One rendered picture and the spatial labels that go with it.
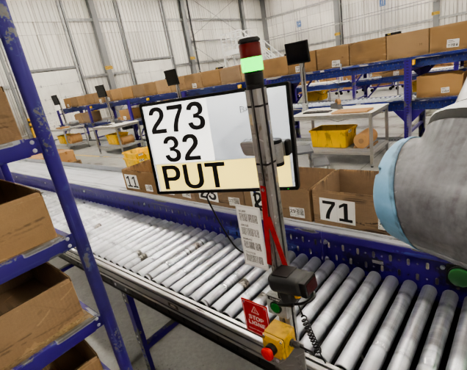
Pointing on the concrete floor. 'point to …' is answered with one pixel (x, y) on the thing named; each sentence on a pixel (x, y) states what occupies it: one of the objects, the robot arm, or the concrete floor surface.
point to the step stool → (312, 156)
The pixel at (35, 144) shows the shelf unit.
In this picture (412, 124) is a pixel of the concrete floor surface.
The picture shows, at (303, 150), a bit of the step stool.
